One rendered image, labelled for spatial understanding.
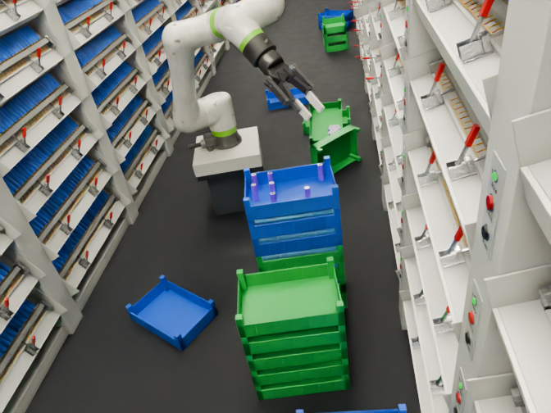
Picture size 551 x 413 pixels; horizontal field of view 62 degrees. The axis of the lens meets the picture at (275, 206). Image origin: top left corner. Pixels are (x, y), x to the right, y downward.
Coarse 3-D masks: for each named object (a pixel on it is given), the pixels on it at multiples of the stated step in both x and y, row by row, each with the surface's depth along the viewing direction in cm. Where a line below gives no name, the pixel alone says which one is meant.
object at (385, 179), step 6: (384, 180) 208; (384, 186) 209; (390, 192) 204; (390, 198) 200; (390, 204) 193; (390, 210) 194; (390, 216) 191; (390, 222) 188; (396, 222) 187; (396, 234) 181; (396, 240) 178; (396, 246) 174; (396, 252) 173; (396, 258) 171; (396, 270) 159
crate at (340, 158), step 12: (336, 132) 247; (348, 132) 254; (312, 144) 240; (324, 144) 238; (336, 144) 252; (348, 144) 258; (312, 156) 241; (324, 156) 249; (336, 156) 255; (348, 156) 262; (336, 168) 255
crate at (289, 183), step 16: (288, 176) 162; (304, 176) 162; (288, 192) 157; (320, 192) 154; (336, 192) 143; (256, 208) 145; (272, 208) 146; (288, 208) 146; (304, 208) 146; (320, 208) 146
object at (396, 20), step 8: (384, 0) 163; (392, 0) 163; (400, 0) 159; (384, 8) 163; (392, 8) 159; (400, 8) 147; (392, 16) 149; (400, 16) 148; (392, 24) 146; (400, 24) 143; (392, 32) 140; (400, 32) 137; (400, 40) 128; (400, 48) 114; (400, 56) 123
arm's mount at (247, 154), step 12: (240, 132) 233; (252, 132) 231; (240, 144) 221; (252, 144) 219; (204, 156) 217; (216, 156) 215; (228, 156) 213; (240, 156) 211; (252, 156) 210; (204, 168) 212; (216, 168) 212; (228, 168) 213; (240, 168) 213
